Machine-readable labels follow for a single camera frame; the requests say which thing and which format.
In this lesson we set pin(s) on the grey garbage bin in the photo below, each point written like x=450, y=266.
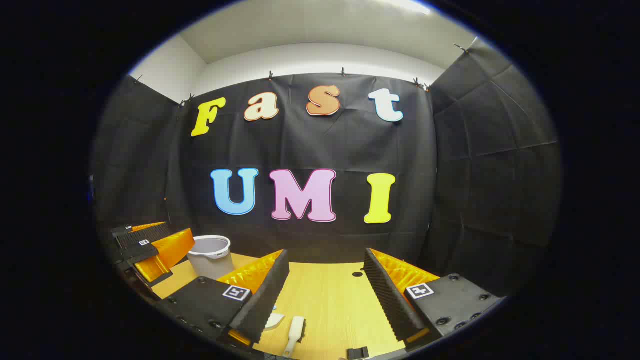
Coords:
x=212, y=262

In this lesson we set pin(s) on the white dustpan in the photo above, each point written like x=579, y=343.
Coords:
x=275, y=320

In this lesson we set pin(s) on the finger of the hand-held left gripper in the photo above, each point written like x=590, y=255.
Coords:
x=145, y=234
x=140, y=250

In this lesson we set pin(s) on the row of black cloth clips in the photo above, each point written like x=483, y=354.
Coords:
x=270, y=76

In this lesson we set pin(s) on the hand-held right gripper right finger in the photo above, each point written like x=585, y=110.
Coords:
x=390, y=300

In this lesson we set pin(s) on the black backdrop cloth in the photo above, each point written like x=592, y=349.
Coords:
x=320, y=145

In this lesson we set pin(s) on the wooden desktop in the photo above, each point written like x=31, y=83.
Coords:
x=330, y=310

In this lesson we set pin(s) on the small white broom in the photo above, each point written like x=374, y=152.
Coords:
x=296, y=330

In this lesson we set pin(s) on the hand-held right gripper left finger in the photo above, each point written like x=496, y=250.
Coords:
x=265, y=300

